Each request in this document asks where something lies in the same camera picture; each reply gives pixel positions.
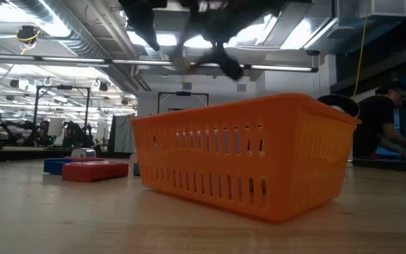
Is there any silver ventilation duct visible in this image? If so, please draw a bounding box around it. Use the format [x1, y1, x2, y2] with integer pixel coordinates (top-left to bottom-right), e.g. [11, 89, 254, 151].
[7, 0, 144, 95]

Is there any person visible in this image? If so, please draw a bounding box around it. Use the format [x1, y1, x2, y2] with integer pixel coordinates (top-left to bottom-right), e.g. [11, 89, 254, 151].
[352, 80, 406, 163]

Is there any black rectangular frame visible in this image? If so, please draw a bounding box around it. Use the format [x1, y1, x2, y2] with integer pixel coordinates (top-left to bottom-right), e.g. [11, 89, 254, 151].
[156, 90, 210, 114]

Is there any yellow hanging cable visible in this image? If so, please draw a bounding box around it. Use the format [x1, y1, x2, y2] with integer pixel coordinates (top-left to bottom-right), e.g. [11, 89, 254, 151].
[350, 0, 371, 99]

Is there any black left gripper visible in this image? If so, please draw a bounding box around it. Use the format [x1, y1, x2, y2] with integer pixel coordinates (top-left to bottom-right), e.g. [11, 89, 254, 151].
[118, 0, 285, 81]

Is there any black robot station frame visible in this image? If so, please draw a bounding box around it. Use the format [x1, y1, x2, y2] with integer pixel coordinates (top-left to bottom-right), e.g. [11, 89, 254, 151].
[32, 84, 92, 147]

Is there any red box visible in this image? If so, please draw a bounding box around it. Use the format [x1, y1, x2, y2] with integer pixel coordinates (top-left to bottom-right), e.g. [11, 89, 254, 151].
[61, 161, 130, 183]

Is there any hanging yellow cable reel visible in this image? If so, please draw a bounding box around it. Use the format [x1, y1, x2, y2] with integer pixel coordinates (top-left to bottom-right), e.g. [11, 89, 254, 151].
[15, 24, 42, 46]

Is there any grey curtain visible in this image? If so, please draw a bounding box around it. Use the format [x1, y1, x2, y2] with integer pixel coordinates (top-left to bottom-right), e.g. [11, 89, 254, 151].
[107, 114, 137, 154]

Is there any orange plastic basket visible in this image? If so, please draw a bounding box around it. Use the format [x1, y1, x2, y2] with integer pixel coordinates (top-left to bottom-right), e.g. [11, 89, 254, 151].
[129, 92, 362, 223]

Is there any pink square charger block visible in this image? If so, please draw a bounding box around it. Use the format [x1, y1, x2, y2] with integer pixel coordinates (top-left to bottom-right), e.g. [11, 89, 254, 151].
[128, 152, 139, 178]

